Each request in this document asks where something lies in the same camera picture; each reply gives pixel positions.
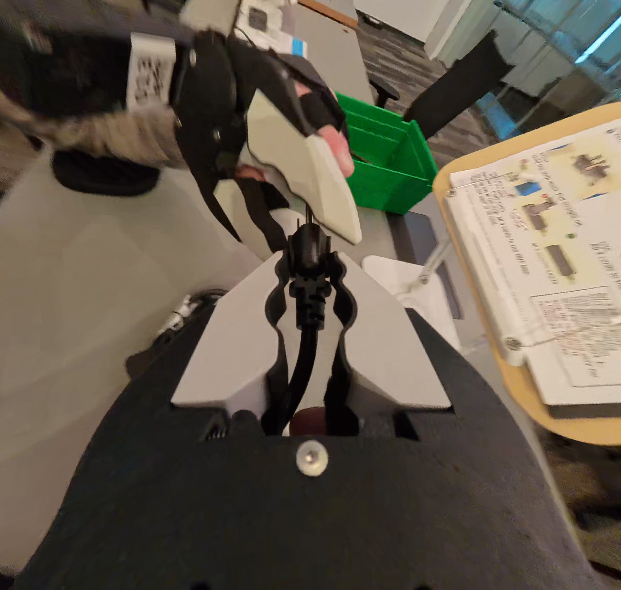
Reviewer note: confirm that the white stand with wooden board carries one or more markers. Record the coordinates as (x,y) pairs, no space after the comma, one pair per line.
(521,396)

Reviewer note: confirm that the person's left hand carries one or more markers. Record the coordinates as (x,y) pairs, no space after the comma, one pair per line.
(339,151)

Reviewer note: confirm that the black backing folder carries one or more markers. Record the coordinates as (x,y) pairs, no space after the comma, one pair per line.
(592,411)

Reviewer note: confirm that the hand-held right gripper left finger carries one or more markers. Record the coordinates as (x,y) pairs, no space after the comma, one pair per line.
(223,357)

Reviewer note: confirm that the printed instruction sheet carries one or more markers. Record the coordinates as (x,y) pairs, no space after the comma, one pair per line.
(558,260)

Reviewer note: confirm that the green plastic bin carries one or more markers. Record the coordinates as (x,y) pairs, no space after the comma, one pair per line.
(388,192)

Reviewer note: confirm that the small black box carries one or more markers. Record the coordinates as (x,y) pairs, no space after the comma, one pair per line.
(257,18)

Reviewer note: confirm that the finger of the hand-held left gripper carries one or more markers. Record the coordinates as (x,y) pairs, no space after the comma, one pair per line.
(281,139)
(285,226)

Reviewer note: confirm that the small blue tag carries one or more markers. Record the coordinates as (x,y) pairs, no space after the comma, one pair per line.
(301,48)

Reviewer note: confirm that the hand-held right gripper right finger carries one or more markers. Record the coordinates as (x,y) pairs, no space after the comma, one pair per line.
(393,357)

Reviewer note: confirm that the black power plug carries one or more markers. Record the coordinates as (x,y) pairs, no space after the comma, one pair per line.
(310,255)

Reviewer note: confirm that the grey desk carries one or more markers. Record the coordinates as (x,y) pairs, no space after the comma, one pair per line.
(339,66)

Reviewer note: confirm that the black padded armrest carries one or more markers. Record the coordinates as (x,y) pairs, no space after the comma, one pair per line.
(102,178)

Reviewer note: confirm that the white papers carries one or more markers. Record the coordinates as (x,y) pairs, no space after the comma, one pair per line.
(279,18)

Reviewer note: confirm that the black upright panel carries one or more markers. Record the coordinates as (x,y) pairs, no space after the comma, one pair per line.
(461,85)

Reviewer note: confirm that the person's left forearm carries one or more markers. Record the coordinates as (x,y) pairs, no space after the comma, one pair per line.
(97,136)

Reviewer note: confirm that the black flat plug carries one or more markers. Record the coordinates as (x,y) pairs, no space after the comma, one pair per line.
(145,357)

